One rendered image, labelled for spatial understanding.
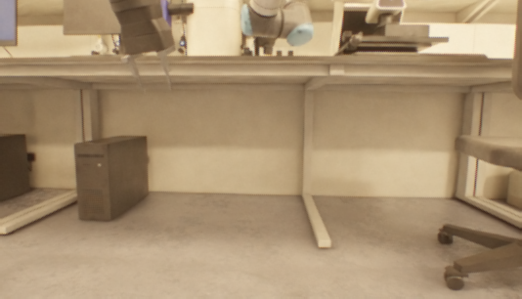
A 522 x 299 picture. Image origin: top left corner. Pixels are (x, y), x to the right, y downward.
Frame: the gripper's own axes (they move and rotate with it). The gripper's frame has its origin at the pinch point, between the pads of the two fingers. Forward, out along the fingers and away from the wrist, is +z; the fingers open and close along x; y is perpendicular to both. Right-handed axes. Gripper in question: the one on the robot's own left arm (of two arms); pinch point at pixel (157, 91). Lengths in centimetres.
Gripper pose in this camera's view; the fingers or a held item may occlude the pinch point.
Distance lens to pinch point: 49.7
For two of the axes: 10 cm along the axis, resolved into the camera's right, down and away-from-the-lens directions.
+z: 1.5, 8.7, 4.7
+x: -9.8, 0.9, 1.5
